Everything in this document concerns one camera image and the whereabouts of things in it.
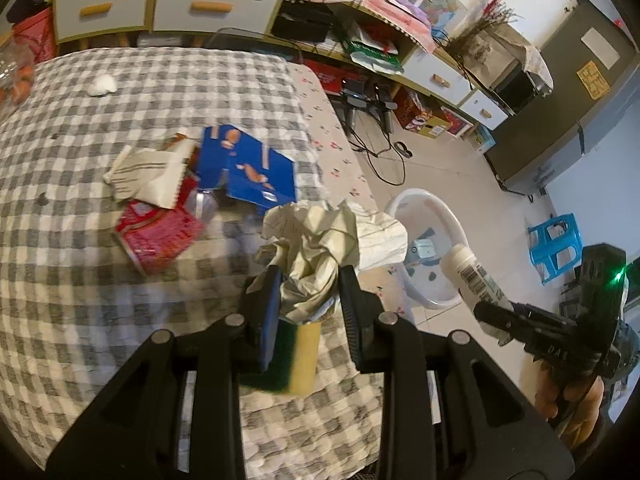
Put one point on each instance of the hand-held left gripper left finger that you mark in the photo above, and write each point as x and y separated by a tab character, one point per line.
272	305

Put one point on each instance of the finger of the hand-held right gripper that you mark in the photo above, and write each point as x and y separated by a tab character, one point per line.
520	320

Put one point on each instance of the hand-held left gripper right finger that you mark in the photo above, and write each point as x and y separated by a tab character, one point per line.
350	310

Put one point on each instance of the yellow sponge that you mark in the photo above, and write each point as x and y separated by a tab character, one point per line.
297	355

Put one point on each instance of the white green-label bottle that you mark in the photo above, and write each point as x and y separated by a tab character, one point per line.
475	275

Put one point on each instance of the lined paper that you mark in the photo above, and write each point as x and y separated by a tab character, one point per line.
315	245

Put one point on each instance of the white plastic basin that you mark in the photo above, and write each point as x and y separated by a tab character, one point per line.
435	215

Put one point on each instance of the red crushed can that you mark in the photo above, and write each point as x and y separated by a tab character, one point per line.
155	230

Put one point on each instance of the white tissue ball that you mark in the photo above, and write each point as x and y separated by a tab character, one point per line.
102	85

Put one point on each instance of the person's right hand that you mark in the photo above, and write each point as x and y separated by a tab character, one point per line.
550	390

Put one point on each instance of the blue plastic stool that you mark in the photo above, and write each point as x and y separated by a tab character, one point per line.
555	250

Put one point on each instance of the blue snack packet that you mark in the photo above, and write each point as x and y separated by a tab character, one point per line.
245	160

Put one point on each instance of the white floral tablecloth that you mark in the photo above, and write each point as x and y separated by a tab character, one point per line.
335	140

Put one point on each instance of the white striped wrapper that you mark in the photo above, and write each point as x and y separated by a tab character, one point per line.
145	175

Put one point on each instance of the dark grey fridge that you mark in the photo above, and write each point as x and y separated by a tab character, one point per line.
565	135

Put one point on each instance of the colourful cardboard box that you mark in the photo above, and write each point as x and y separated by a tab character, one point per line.
420	115

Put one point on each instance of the low wooden cabinet with drawers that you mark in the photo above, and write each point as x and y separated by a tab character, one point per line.
435	77

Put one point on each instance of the yellow note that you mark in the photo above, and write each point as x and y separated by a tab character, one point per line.
593	80

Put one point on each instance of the cloth-covered microwave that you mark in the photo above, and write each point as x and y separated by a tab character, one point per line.
525	70

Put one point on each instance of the green packet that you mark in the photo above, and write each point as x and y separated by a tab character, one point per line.
377	57

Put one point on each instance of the white paper sheet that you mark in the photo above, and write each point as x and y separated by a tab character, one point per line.
600	47

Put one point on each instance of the black box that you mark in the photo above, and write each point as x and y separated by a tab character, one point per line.
302	22

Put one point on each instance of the dried branches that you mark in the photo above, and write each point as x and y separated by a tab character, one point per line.
480	35

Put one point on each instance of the wooden shelf cabinet with drawers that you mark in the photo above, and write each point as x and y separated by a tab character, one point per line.
200	5

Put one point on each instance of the glass jar with oranges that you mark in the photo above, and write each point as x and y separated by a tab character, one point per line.
15	75

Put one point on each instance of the red bag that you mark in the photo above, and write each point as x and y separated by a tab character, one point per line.
37	37

